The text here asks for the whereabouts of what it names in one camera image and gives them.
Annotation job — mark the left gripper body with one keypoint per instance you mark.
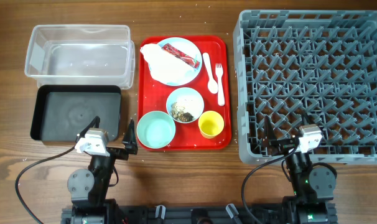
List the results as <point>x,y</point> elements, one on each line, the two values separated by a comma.
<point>119,153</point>

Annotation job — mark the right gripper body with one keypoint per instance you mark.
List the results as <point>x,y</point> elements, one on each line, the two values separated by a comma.
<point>283,145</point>

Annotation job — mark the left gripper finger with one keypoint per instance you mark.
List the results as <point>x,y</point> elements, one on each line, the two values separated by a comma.
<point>93,124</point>
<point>129,138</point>

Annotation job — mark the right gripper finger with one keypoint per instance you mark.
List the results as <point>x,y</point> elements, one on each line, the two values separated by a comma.
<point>306,119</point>
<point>269,139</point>

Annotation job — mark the food scraps and rice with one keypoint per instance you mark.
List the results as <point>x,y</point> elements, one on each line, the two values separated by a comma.
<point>185,110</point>

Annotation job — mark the yellow plastic cup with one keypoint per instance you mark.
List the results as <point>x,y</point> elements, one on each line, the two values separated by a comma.
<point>211,124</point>

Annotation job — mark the blue bowl with food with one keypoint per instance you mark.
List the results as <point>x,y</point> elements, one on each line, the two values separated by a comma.
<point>184,93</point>

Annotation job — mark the white napkin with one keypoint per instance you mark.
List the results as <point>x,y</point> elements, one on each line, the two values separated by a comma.
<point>164,67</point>

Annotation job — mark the red snack wrapper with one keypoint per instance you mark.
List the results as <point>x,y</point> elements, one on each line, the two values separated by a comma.
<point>181,55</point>

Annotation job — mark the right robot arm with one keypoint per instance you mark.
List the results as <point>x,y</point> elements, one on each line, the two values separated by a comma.
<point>313,183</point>

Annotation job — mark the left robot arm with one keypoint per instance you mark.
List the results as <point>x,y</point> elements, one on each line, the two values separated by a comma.
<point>88,187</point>

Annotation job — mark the black waste tray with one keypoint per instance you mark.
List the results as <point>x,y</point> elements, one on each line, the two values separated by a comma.
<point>63,111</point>

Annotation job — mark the grey dishwasher rack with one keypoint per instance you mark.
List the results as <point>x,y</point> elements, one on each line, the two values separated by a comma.
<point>322,63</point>

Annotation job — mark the empty mint green bowl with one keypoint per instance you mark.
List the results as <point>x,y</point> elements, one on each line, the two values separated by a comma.
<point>155,130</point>

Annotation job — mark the red serving tray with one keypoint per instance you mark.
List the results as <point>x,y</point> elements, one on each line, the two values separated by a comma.
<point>152,96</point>

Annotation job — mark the white plastic spoon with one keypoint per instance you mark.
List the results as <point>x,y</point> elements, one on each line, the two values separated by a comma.
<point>212,84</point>

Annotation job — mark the clear plastic bin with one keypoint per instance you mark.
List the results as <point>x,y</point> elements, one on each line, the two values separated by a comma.
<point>81,54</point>

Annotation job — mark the white plastic fork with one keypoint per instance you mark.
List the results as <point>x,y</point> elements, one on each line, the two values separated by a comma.
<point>219,75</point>

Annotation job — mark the light blue plate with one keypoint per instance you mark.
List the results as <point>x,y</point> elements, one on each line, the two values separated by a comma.
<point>188,47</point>

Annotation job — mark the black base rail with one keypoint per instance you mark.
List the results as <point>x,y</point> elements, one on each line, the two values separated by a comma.
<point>266,213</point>

